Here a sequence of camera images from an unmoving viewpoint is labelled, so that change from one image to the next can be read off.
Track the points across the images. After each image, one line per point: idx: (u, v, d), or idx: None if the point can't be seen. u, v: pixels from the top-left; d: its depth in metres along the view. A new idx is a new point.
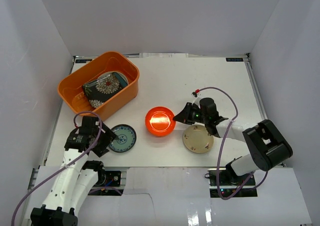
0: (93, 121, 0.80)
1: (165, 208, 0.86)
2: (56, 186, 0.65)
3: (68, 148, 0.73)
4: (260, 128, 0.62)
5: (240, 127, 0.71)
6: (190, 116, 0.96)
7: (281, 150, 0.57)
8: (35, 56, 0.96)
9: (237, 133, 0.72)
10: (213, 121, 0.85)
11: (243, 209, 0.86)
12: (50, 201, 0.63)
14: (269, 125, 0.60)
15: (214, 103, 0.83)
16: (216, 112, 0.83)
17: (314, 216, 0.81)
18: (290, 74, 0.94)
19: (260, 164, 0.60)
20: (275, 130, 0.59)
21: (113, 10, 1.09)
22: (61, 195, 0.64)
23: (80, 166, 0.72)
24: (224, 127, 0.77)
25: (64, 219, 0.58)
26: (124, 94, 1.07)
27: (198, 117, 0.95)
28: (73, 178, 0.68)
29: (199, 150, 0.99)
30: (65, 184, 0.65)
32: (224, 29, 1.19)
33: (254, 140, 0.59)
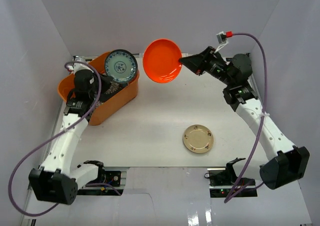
0: (87, 81, 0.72)
1: (165, 208, 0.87)
2: (55, 149, 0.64)
3: (67, 113, 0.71)
4: (290, 153, 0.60)
5: (272, 138, 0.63)
6: (209, 67, 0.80)
7: (293, 177, 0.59)
8: (35, 56, 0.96)
9: (265, 142, 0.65)
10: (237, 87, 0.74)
11: (242, 209, 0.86)
12: (49, 163, 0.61)
14: (304, 156, 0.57)
15: (250, 70, 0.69)
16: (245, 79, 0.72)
17: (314, 216, 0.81)
18: (290, 75, 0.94)
19: (265, 178, 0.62)
20: (304, 162, 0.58)
21: (113, 9, 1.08)
22: (60, 158, 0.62)
23: (79, 133, 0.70)
24: (254, 116, 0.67)
25: (64, 180, 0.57)
26: (125, 94, 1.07)
27: (220, 72, 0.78)
28: (72, 143, 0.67)
29: (199, 150, 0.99)
30: (65, 146, 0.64)
32: (224, 29, 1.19)
33: (281, 170, 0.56)
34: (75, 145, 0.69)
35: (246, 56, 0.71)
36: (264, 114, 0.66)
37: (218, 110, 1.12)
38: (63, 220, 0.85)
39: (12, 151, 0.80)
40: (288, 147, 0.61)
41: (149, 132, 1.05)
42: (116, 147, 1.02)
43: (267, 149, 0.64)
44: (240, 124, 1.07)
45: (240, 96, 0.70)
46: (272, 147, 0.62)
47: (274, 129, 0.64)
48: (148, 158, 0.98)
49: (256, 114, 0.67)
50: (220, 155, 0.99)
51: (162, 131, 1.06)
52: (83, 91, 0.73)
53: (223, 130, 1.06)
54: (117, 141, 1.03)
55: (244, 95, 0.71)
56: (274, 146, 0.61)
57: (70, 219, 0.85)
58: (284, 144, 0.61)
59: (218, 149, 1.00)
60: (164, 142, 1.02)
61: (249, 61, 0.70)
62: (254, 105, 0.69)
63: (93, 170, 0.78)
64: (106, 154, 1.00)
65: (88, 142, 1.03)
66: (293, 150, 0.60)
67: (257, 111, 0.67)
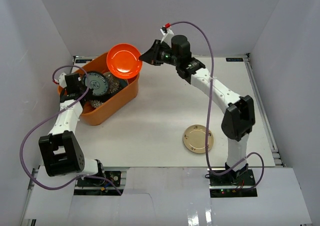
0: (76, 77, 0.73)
1: (165, 208, 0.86)
2: (59, 120, 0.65)
3: (63, 100, 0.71)
4: (238, 102, 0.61)
5: (222, 95, 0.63)
6: (159, 55, 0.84)
7: (249, 125, 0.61)
8: (35, 56, 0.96)
9: (218, 101, 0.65)
10: (185, 63, 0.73)
11: (242, 208, 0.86)
12: (56, 130, 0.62)
14: (250, 101, 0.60)
15: (189, 43, 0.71)
16: (189, 55, 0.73)
17: (314, 216, 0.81)
18: (290, 74, 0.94)
19: (227, 133, 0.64)
20: (252, 106, 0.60)
21: (113, 9, 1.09)
22: (66, 124, 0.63)
23: (78, 113, 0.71)
24: (205, 83, 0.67)
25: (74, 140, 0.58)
26: (124, 94, 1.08)
27: (168, 57, 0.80)
28: (73, 118, 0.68)
29: (199, 150, 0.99)
30: (68, 118, 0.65)
32: (224, 29, 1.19)
33: (235, 118, 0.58)
34: (75, 122, 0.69)
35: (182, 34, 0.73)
36: (212, 77, 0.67)
37: (218, 110, 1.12)
38: (63, 220, 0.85)
39: (12, 150, 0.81)
40: (236, 98, 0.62)
41: (149, 132, 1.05)
42: (116, 147, 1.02)
43: (220, 106, 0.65)
44: None
45: (189, 69, 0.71)
46: (224, 103, 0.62)
47: (223, 87, 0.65)
48: (148, 158, 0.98)
49: (206, 79, 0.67)
50: (220, 155, 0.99)
51: (162, 131, 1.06)
52: (75, 85, 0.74)
53: None
54: (117, 140, 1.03)
55: (194, 68, 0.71)
56: (225, 100, 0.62)
57: (70, 220, 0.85)
58: (233, 96, 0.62)
59: (218, 149, 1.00)
60: (164, 142, 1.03)
61: (186, 37, 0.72)
62: (203, 73, 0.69)
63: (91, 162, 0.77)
64: (106, 153, 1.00)
65: (88, 142, 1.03)
66: (240, 99, 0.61)
67: (207, 77, 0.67)
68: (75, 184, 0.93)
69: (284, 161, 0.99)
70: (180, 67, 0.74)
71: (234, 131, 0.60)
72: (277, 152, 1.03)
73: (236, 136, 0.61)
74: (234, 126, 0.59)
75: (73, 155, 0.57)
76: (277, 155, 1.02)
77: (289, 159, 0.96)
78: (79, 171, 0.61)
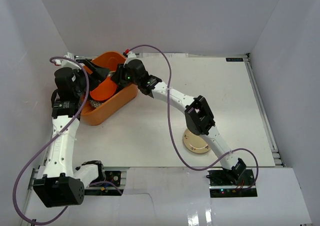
0: (69, 79, 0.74)
1: (165, 208, 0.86)
2: (53, 154, 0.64)
3: (56, 116, 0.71)
4: (194, 102, 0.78)
5: (180, 100, 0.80)
6: (123, 77, 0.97)
7: (207, 120, 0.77)
8: (35, 56, 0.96)
9: (178, 105, 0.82)
10: (145, 81, 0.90)
11: (242, 208, 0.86)
12: (51, 169, 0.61)
14: (203, 101, 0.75)
15: (142, 64, 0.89)
16: (146, 74, 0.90)
17: (314, 216, 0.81)
18: (290, 74, 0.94)
19: (193, 130, 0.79)
20: (206, 104, 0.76)
21: (113, 9, 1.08)
22: (61, 162, 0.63)
23: (73, 133, 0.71)
24: (163, 94, 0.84)
25: (71, 182, 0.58)
26: (124, 94, 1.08)
27: (130, 78, 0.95)
28: (69, 145, 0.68)
29: (199, 150, 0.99)
30: (62, 151, 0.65)
32: (224, 29, 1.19)
33: (194, 118, 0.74)
34: (72, 145, 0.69)
35: (136, 58, 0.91)
36: (168, 88, 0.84)
37: (218, 110, 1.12)
38: (63, 220, 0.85)
39: (12, 150, 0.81)
40: (191, 100, 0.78)
41: (149, 132, 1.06)
42: (116, 147, 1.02)
43: (181, 108, 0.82)
44: (239, 125, 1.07)
45: (149, 85, 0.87)
46: (182, 106, 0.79)
47: (179, 94, 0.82)
48: (147, 158, 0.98)
49: (164, 90, 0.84)
50: None
51: (162, 131, 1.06)
52: (68, 89, 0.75)
53: (223, 130, 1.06)
54: (117, 141, 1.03)
55: (153, 83, 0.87)
56: (182, 104, 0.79)
57: (70, 219, 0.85)
58: (188, 99, 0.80)
59: None
60: (164, 142, 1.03)
61: (140, 60, 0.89)
62: (161, 86, 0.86)
63: (92, 170, 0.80)
64: (105, 153, 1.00)
65: (88, 142, 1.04)
66: (194, 100, 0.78)
67: (164, 89, 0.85)
68: None
69: (284, 161, 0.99)
70: (141, 85, 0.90)
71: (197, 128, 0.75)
72: (277, 152, 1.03)
73: (201, 132, 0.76)
74: (196, 124, 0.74)
75: (71, 196, 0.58)
76: (277, 155, 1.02)
77: (289, 159, 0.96)
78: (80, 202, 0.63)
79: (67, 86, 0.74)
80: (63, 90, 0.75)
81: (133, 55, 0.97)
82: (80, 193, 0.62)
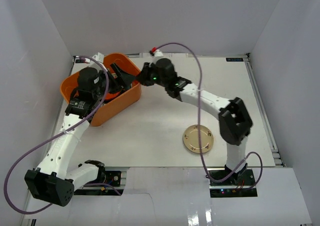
0: (90, 81, 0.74)
1: (165, 208, 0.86)
2: (53, 151, 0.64)
3: (68, 114, 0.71)
4: (229, 105, 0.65)
5: (212, 102, 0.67)
6: (148, 76, 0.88)
7: (244, 127, 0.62)
8: (35, 56, 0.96)
9: (209, 109, 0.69)
10: (174, 83, 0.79)
11: (242, 208, 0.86)
12: (46, 165, 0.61)
14: (241, 104, 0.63)
15: (172, 64, 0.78)
16: (175, 75, 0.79)
17: (313, 216, 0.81)
18: (290, 74, 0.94)
19: (228, 138, 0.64)
20: (243, 108, 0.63)
21: (114, 9, 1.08)
22: (57, 161, 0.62)
23: (79, 135, 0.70)
24: (193, 96, 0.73)
25: (60, 184, 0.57)
26: (128, 96, 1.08)
27: (156, 78, 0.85)
28: (71, 145, 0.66)
29: (199, 150, 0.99)
30: (61, 150, 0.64)
32: (225, 29, 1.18)
33: (229, 122, 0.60)
34: (74, 146, 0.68)
35: (165, 58, 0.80)
36: (199, 89, 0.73)
37: None
38: (63, 220, 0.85)
39: (12, 151, 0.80)
40: (226, 103, 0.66)
41: (149, 132, 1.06)
42: (116, 147, 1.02)
43: (214, 112, 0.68)
44: None
45: (178, 87, 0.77)
46: (215, 109, 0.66)
47: (211, 96, 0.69)
48: (147, 158, 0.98)
49: (194, 92, 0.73)
50: (220, 155, 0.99)
51: (162, 131, 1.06)
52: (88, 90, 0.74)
53: None
54: (117, 141, 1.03)
55: (182, 85, 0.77)
56: (215, 106, 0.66)
57: (70, 219, 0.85)
58: (222, 101, 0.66)
59: (219, 150, 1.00)
60: (164, 142, 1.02)
61: (169, 59, 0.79)
62: (191, 87, 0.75)
63: (92, 173, 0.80)
64: (105, 153, 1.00)
65: (88, 141, 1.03)
66: (230, 103, 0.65)
67: (194, 90, 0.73)
68: None
69: (284, 161, 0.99)
70: (169, 87, 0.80)
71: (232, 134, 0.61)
72: (277, 152, 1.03)
73: (236, 139, 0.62)
74: (231, 129, 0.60)
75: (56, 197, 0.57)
76: (277, 155, 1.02)
77: (289, 159, 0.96)
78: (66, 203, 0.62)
79: (85, 88, 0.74)
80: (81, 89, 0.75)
81: (161, 54, 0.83)
82: (67, 195, 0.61)
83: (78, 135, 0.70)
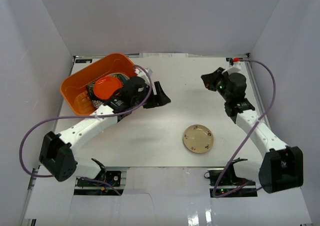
0: (135, 88, 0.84)
1: (165, 208, 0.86)
2: (78, 126, 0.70)
3: (105, 104, 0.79)
4: (284, 151, 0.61)
5: (266, 139, 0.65)
6: (215, 82, 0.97)
7: (291, 181, 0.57)
8: (35, 56, 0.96)
9: (260, 143, 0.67)
10: (234, 103, 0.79)
11: (242, 208, 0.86)
12: (67, 134, 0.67)
14: (297, 156, 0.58)
15: (245, 84, 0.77)
16: (242, 95, 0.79)
17: (313, 216, 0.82)
18: (290, 74, 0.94)
19: (265, 183, 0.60)
20: (299, 162, 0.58)
21: (113, 9, 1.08)
22: (77, 136, 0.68)
23: (103, 125, 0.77)
24: (249, 123, 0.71)
25: (68, 157, 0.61)
26: None
27: (221, 88, 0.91)
28: (93, 129, 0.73)
29: (199, 150, 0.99)
30: (85, 128, 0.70)
32: (225, 29, 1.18)
33: (275, 165, 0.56)
34: (93, 132, 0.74)
35: (241, 74, 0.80)
36: (259, 120, 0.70)
37: (218, 111, 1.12)
38: (63, 220, 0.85)
39: (12, 151, 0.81)
40: (281, 147, 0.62)
41: (149, 132, 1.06)
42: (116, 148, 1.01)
43: (262, 149, 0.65)
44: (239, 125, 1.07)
45: (238, 107, 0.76)
46: (265, 146, 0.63)
47: (269, 132, 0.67)
48: (147, 158, 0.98)
49: (252, 120, 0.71)
50: (220, 155, 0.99)
51: (162, 131, 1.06)
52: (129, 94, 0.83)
53: (223, 130, 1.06)
54: (117, 141, 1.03)
55: (242, 107, 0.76)
56: (267, 144, 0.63)
57: (70, 219, 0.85)
58: (277, 143, 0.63)
59: (219, 150, 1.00)
60: (164, 142, 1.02)
61: (245, 79, 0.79)
62: (251, 114, 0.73)
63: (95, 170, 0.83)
64: (105, 153, 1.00)
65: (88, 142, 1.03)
66: (286, 149, 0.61)
67: (252, 119, 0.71)
68: (75, 184, 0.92)
69: None
70: (228, 103, 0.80)
71: (271, 179, 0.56)
72: None
73: (273, 189, 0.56)
74: (273, 173, 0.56)
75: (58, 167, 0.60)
76: None
77: None
78: (60, 180, 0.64)
79: (128, 93, 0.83)
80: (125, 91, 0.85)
81: (237, 68, 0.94)
82: (66, 172, 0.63)
83: (104, 124, 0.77)
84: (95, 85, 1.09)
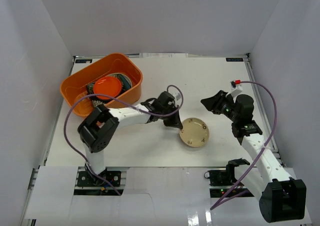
0: (167, 100, 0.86)
1: (165, 208, 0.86)
2: (123, 109, 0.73)
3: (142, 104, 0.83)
4: (287, 182, 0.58)
5: (269, 167, 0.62)
6: (220, 106, 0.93)
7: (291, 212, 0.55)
8: (35, 56, 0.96)
9: (263, 171, 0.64)
10: (243, 124, 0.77)
11: (242, 209, 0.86)
12: (115, 111, 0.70)
14: (301, 189, 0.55)
15: (252, 107, 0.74)
16: (249, 117, 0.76)
17: (314, 216, 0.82)
18: (290, 74, 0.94)
19: (264, 210, 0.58)
20: (302, 196, 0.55)
21: (114, 9, 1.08)
22: (123, 116, 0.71)
23: (138, 120, 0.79)
24: (254, 148, 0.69)
25: (110, 130, 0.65)
26: (127, 97, 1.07)
27: (228, 110, 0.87)
28: (133, 118, 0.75)
29: (195, 144, 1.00)
30: (129, 112, 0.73)
32: (225, 29, 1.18)
33: (277, 197, 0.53)
34: (131, 122, 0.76)
35: (249, 96, 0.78)
36: (265, 146, 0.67)
37: None
38: (63, 220, 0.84)
39: (12, 151, 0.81)
40: (285, 177, 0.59)
41: (149, 132, 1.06)
42: (116, 147, 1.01)
43: (265, 178, 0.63)
44: None
45: (245, 129, 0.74)
46: (268, 176, 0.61)
47: (275, 160, 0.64)
48: (147, 158, 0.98)
49: (258, 146, 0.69)
50: (220, 155, 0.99)
51: (162, 131, 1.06)
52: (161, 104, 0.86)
53: (223, 130, 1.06)
54: (117, 141, 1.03)
55: (250, 130, 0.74)
56: (270, 174, 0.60)
57: (70, 219, 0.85)
58: (281, 173, 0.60)
59: (218, 150, 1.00)
60: (163, 142, 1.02)
61: (253, 101, 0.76)
62: (257, 138, 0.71)
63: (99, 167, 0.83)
64: (105, 154, 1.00)
65: None
66: (290, 181, 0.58)
67: (259, 144, 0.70)
68: (75, 184, 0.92)
69: (284, 161, 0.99)
70: (236, 124, 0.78)
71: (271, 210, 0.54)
72: (277, 152, 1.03)
73: (272, 218, 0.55)
74: (273, 205, 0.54)
75: (100, 135, 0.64)
76: (277, 155, 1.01)
77: (289, 159, 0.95)
78: (92, 151, 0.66)
79: (160, 102, 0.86)
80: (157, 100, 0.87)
81: (240, 89, 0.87)
82: (100, 146, 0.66)
83: (142, 118, 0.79)
84: (95, 85, 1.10)
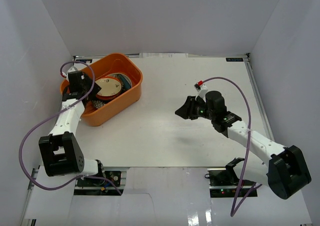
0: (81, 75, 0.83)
1: (165, 208, 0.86)
2: (60, 121, 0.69)
3: (65, 99, 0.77)
4: (284, 153, 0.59)
5: (263, 146, 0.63)
6: (194, 110, 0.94)
7: (301, 180, 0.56)
8: (35, 56, 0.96)
9: (259, 153, 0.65)
10: (222, 118, 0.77)
11: (242, 208, 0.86)
12: (57, 130, 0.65)
14: (297, 153, 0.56)
15: (222, 98, 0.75)
16: (224, 108, 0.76)
17: (314, 216, 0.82)
18: (290, 74, 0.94)
19: (276, 189, 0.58)
20: (302, 159, 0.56)
21: (114, 9, 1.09)
22: (66, 125, 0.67)
23: (79, 113, 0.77)
24: (241, 135, 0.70)
25: (74, 143, 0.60)
26: (125, 98, 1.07)
27: (203, 112, 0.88)
28: (74, 118, 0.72)
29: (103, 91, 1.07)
30: (69, 118, 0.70)
32: (225, 29, 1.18)
33: (282, 170, 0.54)
34: (76, 121, 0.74)
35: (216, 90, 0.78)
36: (249, 129, 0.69)
37: None
38: (63, 220, 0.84)
39: (12, 150, 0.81)
40: (280, 150, 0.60)
41: (149, 132, 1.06)
42: (116, 147, 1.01)
43: (263, 158, 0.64)
44: None
45: (225, 122, 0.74)
46: (266, 155, 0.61)
47: (264, 139, 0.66)
48: (147, 158, 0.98)
49: (243, 131, 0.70)
50: (219, 154, 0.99)
51: (162, 131, 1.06)
52: (78, 83, 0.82)
53: None
54: (116, 142, 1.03)
55: (230, 121, 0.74)
56: (267, 152, 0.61)
57: (70, 219, 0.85)
58: (275, 148, 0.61)
59: (218, 150, 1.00)
60: (163, 143, 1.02)
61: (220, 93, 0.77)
62: (240, 125, 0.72)
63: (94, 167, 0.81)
64: (105, 154, 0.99)
65: (88, 142, 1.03)
66: (285, 151, 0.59)
67: (244, 129, 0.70)
68: (75, 184, 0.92)
69: None
70: (216, 120, 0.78)
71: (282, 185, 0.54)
72: None
73: (287, 193, 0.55)
74: (283, 180, 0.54)
75: (72, 155, 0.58)
76: None
77: None
78: (80, 171, 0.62)
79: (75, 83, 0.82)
80: (73, 86, 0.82)
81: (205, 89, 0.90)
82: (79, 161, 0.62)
83: (79, 107, 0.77)
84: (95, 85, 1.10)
